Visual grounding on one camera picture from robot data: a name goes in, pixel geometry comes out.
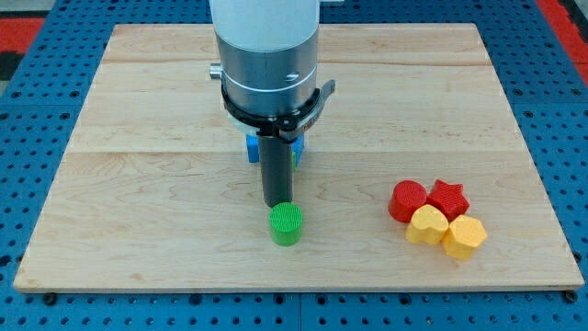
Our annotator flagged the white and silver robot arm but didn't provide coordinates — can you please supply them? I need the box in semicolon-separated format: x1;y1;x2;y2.
209;0;320;128

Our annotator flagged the blue cube block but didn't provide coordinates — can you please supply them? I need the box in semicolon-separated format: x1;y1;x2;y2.
245;135;305;165

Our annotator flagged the black cylindrical pointer tool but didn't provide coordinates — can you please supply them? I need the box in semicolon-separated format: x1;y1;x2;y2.
258;136;293;208

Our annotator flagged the green cylinder block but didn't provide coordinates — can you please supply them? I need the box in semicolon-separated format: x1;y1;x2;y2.
268;202;303;246

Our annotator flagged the red cylinder block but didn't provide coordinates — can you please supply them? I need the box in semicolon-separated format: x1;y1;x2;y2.
388;180;427;223

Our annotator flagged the light wooden board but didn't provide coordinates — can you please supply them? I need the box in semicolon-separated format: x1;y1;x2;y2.
14;24;584;293

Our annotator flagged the yellow heart block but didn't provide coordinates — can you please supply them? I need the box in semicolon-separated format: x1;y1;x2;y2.
405;204;449;245

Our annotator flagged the red star block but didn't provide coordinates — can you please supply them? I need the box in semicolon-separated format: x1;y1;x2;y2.
426;179;469;222

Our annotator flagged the yellow hexagon block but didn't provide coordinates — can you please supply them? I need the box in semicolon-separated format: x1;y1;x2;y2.
441;215;488;260

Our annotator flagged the black clamp ring with lever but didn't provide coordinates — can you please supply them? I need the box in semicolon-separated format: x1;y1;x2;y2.
220;79;337;143

